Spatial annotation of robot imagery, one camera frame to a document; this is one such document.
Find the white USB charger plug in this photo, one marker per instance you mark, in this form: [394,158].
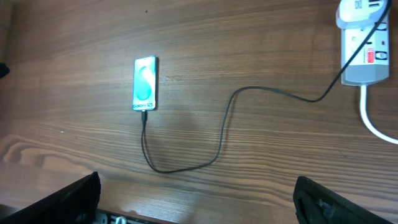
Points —
[352,14]

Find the white power strip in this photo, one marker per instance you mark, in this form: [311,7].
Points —
[371,64]

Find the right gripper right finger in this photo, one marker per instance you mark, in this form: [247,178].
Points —
[316,204]

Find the teal Galaxy smartphone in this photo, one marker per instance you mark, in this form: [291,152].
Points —
[144,93]

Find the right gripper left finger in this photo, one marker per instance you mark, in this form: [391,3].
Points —
[75,203]

